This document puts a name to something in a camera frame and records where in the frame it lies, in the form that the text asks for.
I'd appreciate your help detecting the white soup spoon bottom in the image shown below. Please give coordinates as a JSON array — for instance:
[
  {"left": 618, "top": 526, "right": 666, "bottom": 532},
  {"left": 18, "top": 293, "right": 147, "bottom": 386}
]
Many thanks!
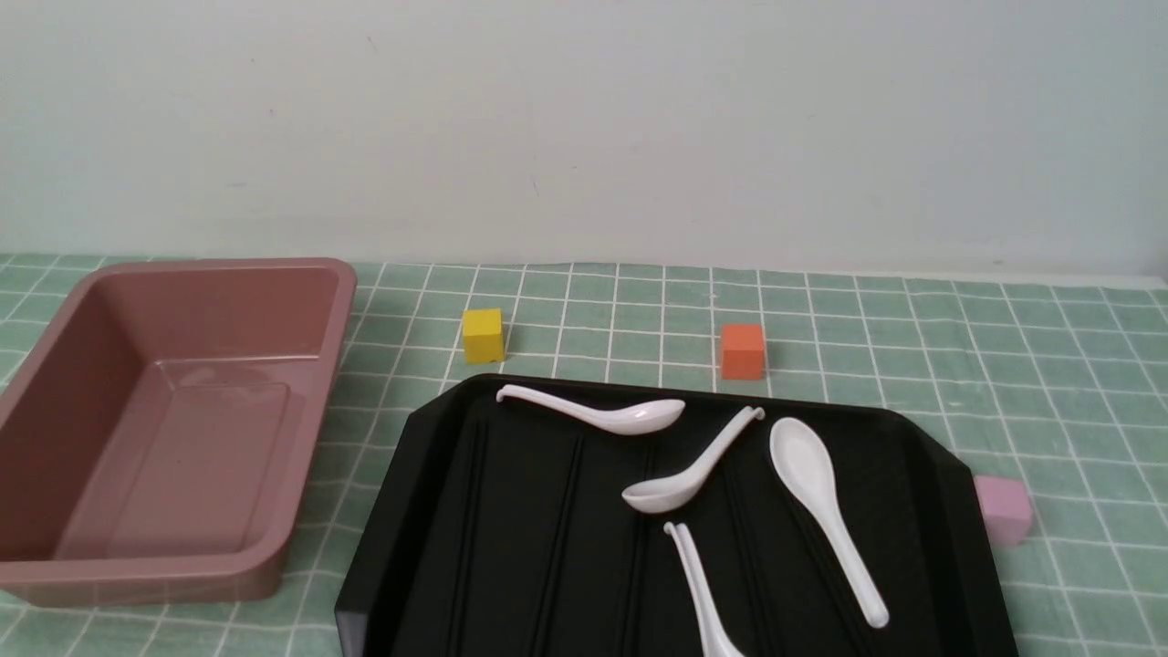
[{"left": 663, "top": 521, "right": 744, "bottom": 656}]

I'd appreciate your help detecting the green checkered tablecloth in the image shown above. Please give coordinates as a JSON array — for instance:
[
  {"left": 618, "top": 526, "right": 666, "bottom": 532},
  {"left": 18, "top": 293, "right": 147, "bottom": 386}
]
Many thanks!
[{"left": 1, "top": 261, "right": 1167, "bottom": 656}]

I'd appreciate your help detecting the pink plastic bin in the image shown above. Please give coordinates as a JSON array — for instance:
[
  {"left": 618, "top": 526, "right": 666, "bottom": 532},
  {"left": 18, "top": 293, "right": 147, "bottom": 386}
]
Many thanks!
[{"left": 1, "top": 257, "right": 359, "bottom": 608}]

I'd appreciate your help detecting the white soup spoon top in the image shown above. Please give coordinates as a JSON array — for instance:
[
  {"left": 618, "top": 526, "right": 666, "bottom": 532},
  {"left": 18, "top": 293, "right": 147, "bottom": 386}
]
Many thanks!
[{"left": 495, "top": 383, "right": 687, "bottom": 436}]

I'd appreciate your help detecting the yellow cube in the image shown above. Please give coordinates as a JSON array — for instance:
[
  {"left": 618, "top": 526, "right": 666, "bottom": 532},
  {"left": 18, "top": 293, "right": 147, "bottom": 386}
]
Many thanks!
[{"left": 463, "top": 307, "right": 506, "bottom": 364}]

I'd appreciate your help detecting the white soup spoon right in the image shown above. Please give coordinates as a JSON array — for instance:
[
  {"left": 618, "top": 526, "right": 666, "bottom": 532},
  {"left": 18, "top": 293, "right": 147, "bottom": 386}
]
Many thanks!
[{"left": 770, "top": 417, "right": 892, "bottom": 629}]

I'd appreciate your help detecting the black chopstick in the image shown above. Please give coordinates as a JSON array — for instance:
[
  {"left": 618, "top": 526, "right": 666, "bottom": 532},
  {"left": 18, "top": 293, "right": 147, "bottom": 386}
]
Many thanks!
[
  {"left": 785, "top": 495, "right": 880, "bottom": 656},
  {"left": 619, "top": 438, "right": 654, "bottom": 657},
  {"left": 443, "top": 422, "right": 488, "bottom": 656},
  {"left": 527, "top": 436, "right": 583, "bottom": 656},
  {"left": 722, "top": 466, "right": 776, "bottom": 656}
]

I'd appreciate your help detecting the white soup spoon middle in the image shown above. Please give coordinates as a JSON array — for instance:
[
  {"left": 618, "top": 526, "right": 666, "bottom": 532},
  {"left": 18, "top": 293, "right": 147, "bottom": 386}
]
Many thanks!
[{"left": 621, "top": 407, "right": 765, "bottom": 516}]

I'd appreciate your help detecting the pink cube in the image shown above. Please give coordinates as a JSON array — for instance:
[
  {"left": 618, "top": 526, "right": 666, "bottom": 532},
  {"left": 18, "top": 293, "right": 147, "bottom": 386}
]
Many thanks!
[{"left": 975, "top": 473, "right": 1034, "bottom": 548}]

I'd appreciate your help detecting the black plastic tray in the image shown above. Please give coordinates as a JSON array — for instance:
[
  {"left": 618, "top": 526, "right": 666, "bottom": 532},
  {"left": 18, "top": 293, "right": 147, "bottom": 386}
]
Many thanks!
[{"left": 335, "top": 374, "right": 1018, "bottom": 656}]

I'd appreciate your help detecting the white soup spoon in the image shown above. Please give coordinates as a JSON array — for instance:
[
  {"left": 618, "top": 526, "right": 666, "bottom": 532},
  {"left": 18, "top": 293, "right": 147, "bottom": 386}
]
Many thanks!
[
  {"left": 495, "top": 383, "right": 687, "bottom": 436},
  {"left": 663, "top": 521, "right": 744, "bottom": 656},
  {"left": 770, "top": 417, "right": 892, "bottom": 629},
  {"left": 621, "top": 407, "right": 765, "bottom": 516}
]

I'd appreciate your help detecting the black chopstick in tray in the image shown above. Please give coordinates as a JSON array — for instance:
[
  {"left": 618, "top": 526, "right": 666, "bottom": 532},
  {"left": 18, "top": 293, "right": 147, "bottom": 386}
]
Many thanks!
[
  {"left": 722, "top": 466, "right": 776, "bottom": 656},
  {"left": 785, "top": 495, "right": 880, "bottom": 656},
  {"left": 619, "top": 438, "right": 654, "bottom": 657}
]

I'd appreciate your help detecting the orange cube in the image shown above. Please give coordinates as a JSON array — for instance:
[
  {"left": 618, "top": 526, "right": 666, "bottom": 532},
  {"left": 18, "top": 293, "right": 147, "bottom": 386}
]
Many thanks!
[{"left": 719, "top": 323, "right": 767, "bottom": 380}]

